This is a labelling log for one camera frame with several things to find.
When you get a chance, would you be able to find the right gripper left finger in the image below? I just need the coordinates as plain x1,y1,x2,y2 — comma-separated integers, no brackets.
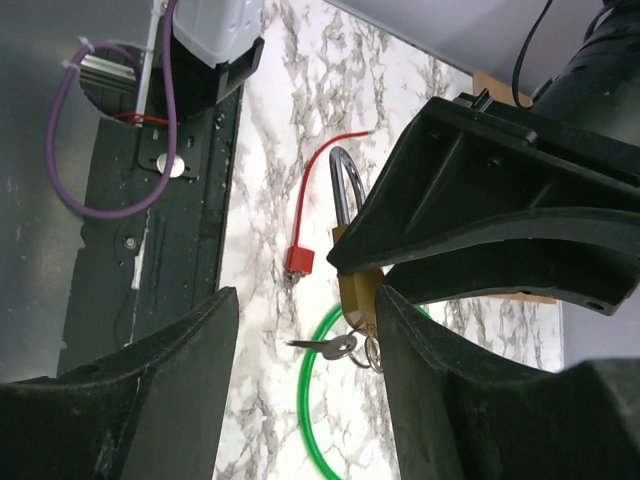
1,287,239,479

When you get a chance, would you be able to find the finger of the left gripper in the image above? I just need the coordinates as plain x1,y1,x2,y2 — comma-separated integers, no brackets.
328,98,639,272
382,235,639,316

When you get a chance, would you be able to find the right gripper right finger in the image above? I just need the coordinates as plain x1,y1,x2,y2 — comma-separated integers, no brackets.
376,286,639,479

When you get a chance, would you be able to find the silver key pair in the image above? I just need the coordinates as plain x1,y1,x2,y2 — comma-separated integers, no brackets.
287,329,383,374

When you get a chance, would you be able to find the brass padlock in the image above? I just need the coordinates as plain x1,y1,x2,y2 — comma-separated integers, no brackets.
329,146,384,338

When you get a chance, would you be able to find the green cable lock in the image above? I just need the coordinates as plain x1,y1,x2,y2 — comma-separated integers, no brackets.
297,299,431,480

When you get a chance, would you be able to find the red cable lock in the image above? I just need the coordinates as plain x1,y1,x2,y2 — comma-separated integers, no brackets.
284,130,373,277

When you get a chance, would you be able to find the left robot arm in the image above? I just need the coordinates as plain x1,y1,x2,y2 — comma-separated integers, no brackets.
328,1,639,315

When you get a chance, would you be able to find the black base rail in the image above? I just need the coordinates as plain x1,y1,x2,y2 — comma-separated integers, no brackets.
55,29,246,376

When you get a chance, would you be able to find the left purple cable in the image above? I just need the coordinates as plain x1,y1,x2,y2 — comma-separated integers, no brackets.
45,0,180,220

